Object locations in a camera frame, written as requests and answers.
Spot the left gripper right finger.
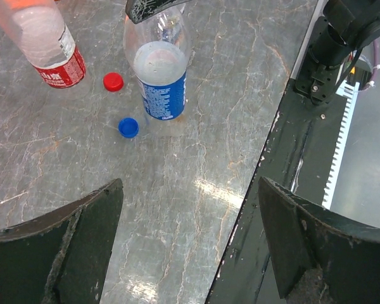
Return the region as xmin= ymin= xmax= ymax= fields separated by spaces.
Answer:
xmin=258 ymin=177 xmax=380 ymax=303

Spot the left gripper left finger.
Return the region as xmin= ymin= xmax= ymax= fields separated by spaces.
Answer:
xmin=0 ymin=179 xmax=124 ymax=303

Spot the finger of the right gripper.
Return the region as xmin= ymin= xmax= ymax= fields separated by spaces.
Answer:
xmin=125 ymin=0 xmax=190 ymax=23

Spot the clear bottle blue label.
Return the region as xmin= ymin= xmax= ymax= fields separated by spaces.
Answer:
xmin=123 ymin=6 xmax=192 ymax=136

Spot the red bottle cap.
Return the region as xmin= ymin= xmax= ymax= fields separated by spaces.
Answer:
xmin=103 ymin=72 xmax=124 ymax=92

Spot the clear bottle red label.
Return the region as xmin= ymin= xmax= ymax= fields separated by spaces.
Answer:
xmin=0 ymin=1 xmax=86 ymax=89

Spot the blue bottle cap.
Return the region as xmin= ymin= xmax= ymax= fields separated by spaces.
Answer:
xmin=118 ymin=117 xmax=139 ymax=138

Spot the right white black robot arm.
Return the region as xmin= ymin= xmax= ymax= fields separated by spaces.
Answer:
xmin=123 ymin=1 xmax=380 ymax=121

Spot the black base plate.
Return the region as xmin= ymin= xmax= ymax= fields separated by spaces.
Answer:
xmin=206 ymin=94 xmax=346 ymax=303

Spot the white slotted cable duct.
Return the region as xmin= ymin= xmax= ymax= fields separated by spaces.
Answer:
xmin=322 ymin=80 xmax=360 ymax=210

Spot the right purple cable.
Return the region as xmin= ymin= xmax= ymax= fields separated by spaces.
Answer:
xmin=354 ymin=39 xmax=380 ymax=92

